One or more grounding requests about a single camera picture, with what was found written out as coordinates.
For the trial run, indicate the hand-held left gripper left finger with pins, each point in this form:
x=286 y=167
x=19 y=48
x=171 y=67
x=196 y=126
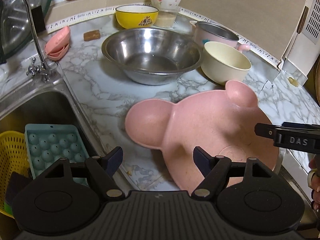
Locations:
x=115 y=158

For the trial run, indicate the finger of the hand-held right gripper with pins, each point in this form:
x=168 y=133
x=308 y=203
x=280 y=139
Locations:
x=302 y=125
x=265 y=131

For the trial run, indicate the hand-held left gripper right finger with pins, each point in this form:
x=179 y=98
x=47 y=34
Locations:
x=201 y=158

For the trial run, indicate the pink bear-shaped plate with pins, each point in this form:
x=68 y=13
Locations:
x=200 y=120

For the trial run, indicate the cream bowl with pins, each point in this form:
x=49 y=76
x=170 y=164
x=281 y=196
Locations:
x=225 y=67

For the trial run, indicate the large stainless steel bowl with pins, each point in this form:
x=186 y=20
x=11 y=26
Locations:
x=150 y=55

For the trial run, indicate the pink pot with steel interior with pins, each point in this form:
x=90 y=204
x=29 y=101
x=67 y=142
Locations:
x=212 y=33

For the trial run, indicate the person's right hand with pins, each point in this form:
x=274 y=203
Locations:
x=315 y=180

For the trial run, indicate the small yellow sponge piece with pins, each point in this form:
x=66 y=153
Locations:
x=293 y=81

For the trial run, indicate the round wooden cutting board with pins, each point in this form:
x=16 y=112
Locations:
x=317 y=80

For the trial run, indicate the teal ice ball tray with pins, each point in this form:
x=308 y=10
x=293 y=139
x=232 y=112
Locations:
x=50 y=145

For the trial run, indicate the stainless steel sink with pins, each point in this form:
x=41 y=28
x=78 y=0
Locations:
x=50 y=105

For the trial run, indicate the dark sponge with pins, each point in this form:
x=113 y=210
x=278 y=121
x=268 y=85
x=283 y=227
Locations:
x=17 y=185

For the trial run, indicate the yellow plastic basket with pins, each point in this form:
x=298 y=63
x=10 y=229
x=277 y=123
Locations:
x=12 y=150

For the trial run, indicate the white vent panel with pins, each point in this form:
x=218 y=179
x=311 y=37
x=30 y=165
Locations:
x=312 y=22

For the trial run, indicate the green scrub pad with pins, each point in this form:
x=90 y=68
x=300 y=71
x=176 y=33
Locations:
x=8 y=208

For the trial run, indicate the brown soap bar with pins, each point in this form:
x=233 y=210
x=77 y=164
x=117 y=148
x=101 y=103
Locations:
x=91 y=35

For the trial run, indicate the pink silicone pot holder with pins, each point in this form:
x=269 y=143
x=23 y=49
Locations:
x=57 y=42

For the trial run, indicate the chrome faucet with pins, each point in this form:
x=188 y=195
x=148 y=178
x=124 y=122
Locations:
x=37 y=47

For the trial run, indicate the yellow bowl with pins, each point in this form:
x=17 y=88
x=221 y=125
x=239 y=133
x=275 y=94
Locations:
x=136 y=20

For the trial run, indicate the clear plastic container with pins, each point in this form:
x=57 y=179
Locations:
x=165 y=20

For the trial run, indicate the black plastic block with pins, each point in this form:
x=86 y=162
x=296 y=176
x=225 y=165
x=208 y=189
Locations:
x=38 y=17

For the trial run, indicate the white floral bowl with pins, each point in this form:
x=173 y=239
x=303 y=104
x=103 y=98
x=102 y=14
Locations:
x=165 y=1

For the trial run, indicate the glass pot lid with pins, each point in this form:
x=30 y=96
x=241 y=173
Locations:
x=15 y=17

